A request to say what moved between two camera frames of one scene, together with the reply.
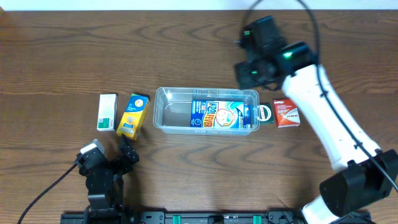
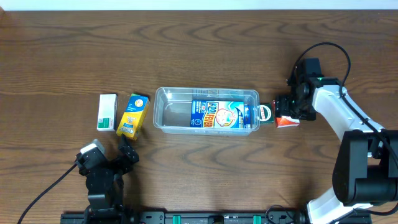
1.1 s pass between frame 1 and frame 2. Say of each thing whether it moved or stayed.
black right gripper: moved
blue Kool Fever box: stayed
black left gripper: stayed
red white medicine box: stayed
